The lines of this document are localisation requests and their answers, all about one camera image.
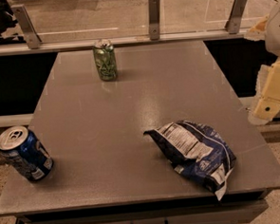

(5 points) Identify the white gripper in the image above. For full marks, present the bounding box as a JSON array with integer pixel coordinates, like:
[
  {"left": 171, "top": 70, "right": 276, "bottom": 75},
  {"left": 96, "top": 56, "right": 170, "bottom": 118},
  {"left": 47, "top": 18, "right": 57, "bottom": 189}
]
[{"left": 244, "top": 2, "right": 280, "bottom": 125}]

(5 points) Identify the green soda can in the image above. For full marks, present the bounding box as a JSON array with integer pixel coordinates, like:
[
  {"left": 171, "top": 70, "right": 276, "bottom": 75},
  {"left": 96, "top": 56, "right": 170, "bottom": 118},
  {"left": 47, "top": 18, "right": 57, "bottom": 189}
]
[{"left": 92, "top": 39, "right": 118, "bottom": 82}]

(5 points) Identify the blue soda can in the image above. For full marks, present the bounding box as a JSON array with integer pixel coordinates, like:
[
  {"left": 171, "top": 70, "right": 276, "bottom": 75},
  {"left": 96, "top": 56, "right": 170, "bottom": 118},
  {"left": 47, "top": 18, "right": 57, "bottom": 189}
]
[{"left": 0, "top": 126, "right": 54, "bottom": 181}]

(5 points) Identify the blue chip bag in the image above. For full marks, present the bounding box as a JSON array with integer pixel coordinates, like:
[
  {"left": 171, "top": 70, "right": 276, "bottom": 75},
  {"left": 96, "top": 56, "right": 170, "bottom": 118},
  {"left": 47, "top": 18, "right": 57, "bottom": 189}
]
[{"left": 145, "top": 120, "right": 236, "bottom": 200}]

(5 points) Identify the right metal bracket post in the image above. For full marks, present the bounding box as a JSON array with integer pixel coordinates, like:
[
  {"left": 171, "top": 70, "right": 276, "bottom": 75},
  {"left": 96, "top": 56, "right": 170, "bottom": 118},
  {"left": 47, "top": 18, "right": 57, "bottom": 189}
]
[{"left": 225, "top": 0, "right": 248, "bottom": 34}]

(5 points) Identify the metal bracket post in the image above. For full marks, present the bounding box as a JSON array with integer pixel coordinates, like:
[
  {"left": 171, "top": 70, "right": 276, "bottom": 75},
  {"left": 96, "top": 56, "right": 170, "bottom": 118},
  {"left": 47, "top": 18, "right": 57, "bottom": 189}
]
[
  {"left": 225, "top": 0, "right": 248, "bottom": 34},
  {"left": 148, "top": 0, "right": 160, "bottom": 41},
  {"left": 11, "top": 4, "right": 42, "bottom": 49}
]

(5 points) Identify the middle metal bracket post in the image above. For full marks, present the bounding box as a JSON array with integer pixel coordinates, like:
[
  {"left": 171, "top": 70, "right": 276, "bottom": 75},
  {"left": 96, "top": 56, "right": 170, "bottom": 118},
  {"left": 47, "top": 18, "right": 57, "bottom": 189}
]
[{"left": 148, "top": 0, "right": 160, "bottom": 41}]

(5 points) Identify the left metal bracket post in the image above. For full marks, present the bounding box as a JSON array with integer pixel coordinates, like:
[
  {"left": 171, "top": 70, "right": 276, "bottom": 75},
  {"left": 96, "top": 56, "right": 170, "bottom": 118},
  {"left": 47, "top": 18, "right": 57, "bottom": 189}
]
[{"left": 11, "top": 4, "right": 42, "bottom": 49}]

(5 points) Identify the metal rail behind table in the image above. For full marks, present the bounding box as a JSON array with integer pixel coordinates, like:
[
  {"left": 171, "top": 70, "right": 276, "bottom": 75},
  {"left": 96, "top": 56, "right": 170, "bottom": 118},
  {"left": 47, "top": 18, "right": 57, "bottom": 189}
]
[{"left": 0, "top": 28, "right": 247, "bottom": 56}]

